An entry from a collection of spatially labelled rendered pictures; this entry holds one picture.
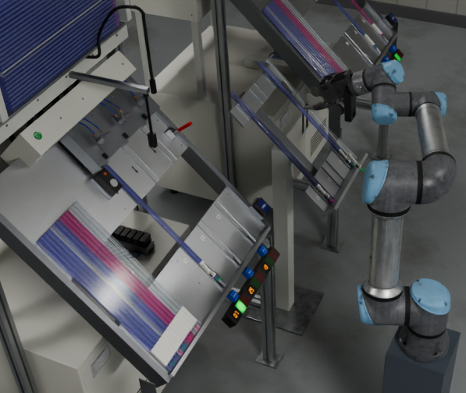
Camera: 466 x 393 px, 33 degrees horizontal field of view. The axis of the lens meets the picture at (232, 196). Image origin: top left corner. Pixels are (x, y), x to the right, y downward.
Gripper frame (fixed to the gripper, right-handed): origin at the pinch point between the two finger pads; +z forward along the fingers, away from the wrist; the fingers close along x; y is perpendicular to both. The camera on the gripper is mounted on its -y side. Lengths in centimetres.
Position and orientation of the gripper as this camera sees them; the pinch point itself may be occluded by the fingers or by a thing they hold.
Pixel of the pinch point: (308, 107)
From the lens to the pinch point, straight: 263.1
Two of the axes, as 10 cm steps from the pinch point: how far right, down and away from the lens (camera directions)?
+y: -5.0, -7.9, -3.5
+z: -7.5, 2.0, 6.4
